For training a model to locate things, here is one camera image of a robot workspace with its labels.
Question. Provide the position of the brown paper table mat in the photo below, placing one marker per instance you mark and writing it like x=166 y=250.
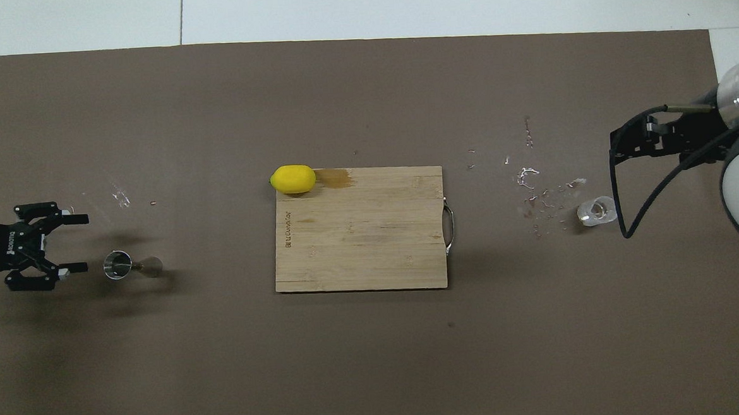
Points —
x=377 y=359

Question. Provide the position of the small clear glass cup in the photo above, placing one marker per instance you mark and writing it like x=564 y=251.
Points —
x=597 y=211

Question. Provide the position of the bamboo cutting board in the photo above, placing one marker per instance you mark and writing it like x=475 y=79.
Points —
x=358 y=233

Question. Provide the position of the steel double jigger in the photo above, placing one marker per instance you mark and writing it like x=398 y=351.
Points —
x=118 y=265

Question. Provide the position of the yellow lemon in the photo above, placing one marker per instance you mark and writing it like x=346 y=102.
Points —
x=293 y=179

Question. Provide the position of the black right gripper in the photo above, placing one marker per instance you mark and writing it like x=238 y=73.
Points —
x=698 y=136

